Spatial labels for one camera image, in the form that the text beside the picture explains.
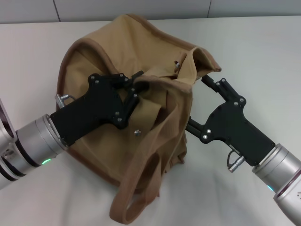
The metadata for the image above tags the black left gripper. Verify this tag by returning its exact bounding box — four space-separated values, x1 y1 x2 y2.
50 70 144 148

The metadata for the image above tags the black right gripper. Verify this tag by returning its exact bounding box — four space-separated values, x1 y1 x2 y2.
185 74 276 166

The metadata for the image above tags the khaki canvas food bag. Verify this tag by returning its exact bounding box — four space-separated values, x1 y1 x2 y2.
55 14 222 218

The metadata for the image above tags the right gripper cable with plug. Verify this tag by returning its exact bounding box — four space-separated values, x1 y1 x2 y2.
226 150 246 174

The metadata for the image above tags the gripper cable with plug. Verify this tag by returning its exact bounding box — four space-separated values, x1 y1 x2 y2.
55 93 76 109
226 150 246 174

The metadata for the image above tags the left gripper cable with plug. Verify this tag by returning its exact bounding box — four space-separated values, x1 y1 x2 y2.
55 93 76 109

